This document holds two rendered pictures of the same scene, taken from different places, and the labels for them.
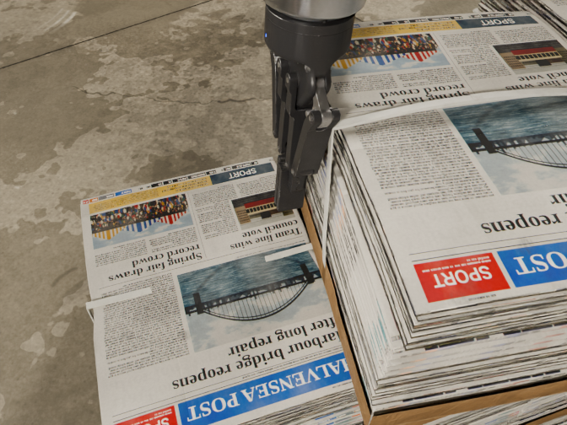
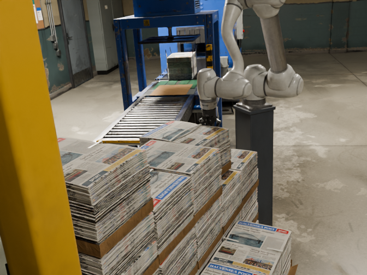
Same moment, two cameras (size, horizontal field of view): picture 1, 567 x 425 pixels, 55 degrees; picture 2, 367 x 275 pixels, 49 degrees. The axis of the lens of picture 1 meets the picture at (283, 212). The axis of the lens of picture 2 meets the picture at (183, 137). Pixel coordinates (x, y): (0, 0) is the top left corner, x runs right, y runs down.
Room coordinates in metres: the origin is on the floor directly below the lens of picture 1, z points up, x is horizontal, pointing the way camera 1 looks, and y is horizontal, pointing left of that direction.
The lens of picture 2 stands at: (1.85, -1.54, 1.74)
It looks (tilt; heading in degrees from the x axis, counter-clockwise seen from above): 20 degrees down; 137
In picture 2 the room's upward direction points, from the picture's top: 4 degrees counter-clockwise
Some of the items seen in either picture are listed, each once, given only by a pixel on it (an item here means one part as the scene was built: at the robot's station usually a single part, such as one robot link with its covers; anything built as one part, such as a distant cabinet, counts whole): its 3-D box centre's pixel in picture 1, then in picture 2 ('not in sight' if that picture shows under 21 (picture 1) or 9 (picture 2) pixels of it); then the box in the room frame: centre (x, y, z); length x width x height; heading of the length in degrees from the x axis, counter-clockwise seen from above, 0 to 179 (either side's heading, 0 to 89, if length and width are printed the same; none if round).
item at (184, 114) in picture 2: not in sight; (181, 121); (-0.51, 0.63, 0.74); 1.34 x 0.05 x 0.12; 126
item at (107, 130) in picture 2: not in sight; (123, 121); (-0.91, 0.34, 0.74); 1.34 x 0.05 x 0.12; 126
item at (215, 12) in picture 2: not in sight; (169, 19); (-1.31, 1.30, 1.50); 0.94 x 0.68 x 0.10; 36
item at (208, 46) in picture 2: not in sight; (209, 68); (-0.75, 1.27, 1.05); 0.05 x 0.05 x 0.45; 36
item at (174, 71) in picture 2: not in sight; (182, 65); (-1.65, 1.77, 0.93); 0.38 x 0.30 x 0.26; 126
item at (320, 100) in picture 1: (317, 91); not in sight; (0.39, -0.03, 1.09); 0.05 x 0.02 x 0.05; 18
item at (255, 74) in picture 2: not in sight; (255, 81); (0.28, 0.59, 1.17); 0.18 x 0.16 x 0.22; 11
